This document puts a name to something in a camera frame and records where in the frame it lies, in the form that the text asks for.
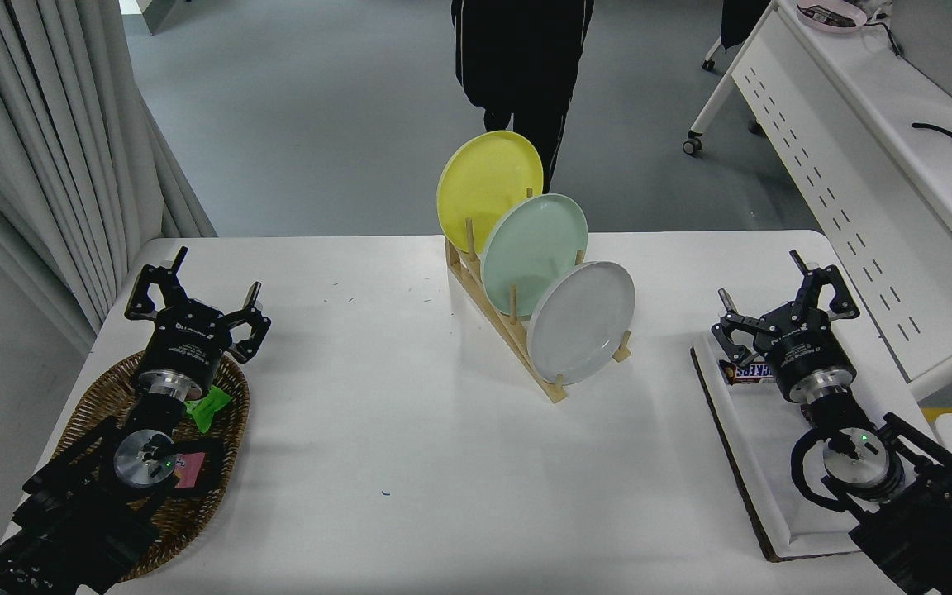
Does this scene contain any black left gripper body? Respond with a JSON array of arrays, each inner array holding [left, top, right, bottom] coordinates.
[[141, 302, 237, 389]]

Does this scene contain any brown wicker basket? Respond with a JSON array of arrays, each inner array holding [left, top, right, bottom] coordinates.
[[53, 350, 251, 581]]

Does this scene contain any grey curtain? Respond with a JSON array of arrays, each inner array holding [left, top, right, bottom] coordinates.
[[0, 0, 218, 356]]

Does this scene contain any Snickers bar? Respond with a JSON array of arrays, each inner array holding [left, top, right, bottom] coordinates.
[[720, 360, 776, 386]]

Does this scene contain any white cardboard tray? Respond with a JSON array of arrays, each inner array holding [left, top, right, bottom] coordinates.
[[691, 331, 940, 563]]

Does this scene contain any thick black cable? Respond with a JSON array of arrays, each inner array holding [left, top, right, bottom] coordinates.
[[912, 122, 952, 153]]

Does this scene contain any thin black cable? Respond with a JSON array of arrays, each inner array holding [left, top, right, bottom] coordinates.
[[860, 18, 904, 59]]

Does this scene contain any white desk with slotted panel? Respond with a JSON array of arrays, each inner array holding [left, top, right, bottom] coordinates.
[[683, 0, 952, 402]]

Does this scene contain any pink packet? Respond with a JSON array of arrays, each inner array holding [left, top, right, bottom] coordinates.
[[174, 451, 206, 490]]

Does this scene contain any green wrapper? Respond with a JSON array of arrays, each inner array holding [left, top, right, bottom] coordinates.
[[185, 385, 233, 432]]

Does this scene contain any pink bowl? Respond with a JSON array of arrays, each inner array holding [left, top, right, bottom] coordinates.
[[796, 2, 868, 34]]

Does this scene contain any pale green plate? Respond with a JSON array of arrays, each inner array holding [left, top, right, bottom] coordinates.
[[480, 193, 589, 320]]

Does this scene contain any pale grey plate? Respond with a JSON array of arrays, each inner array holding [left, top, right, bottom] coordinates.
[[526, 261, 636, 386]]

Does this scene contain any yellow plate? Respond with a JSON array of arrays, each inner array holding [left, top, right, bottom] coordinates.
[[436, 131, 545, 255]]

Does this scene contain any silver laptop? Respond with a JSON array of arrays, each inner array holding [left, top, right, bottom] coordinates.
[[889, 0, 952, 114]]

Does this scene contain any person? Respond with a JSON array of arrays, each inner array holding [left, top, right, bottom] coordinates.
[[451, 0, 595, 193]]

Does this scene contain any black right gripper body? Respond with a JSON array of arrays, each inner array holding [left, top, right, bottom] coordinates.
[[760, 312, 856, 404]]

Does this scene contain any wooden plate rack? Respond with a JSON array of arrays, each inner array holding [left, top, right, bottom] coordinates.
[[445, 192, 632, 404]]

